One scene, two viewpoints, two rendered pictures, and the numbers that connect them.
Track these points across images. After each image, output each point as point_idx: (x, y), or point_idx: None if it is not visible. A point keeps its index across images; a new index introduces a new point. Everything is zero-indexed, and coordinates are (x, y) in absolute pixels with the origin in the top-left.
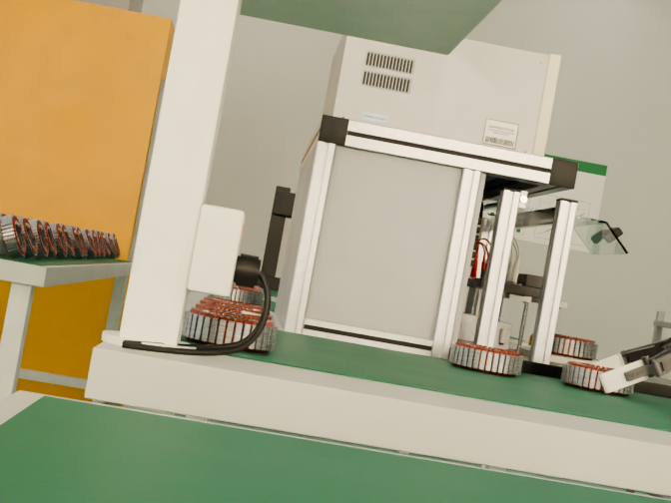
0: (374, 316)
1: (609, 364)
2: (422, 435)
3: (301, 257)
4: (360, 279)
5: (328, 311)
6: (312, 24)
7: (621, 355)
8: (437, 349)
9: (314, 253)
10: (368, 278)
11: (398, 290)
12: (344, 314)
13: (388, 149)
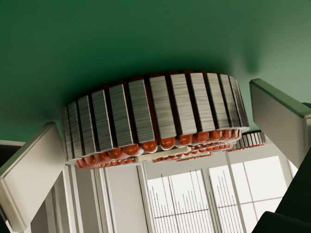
0: (122, 177)
1: (38, 183)
2: None
3: (151, 205)
4: (132, 205)
5: (133, 173)
6: None
7: (21, 224)
8: None
9: (150, 211)
10: (130, 208)
11: (121, 207)
12: (129, 173)
13: None
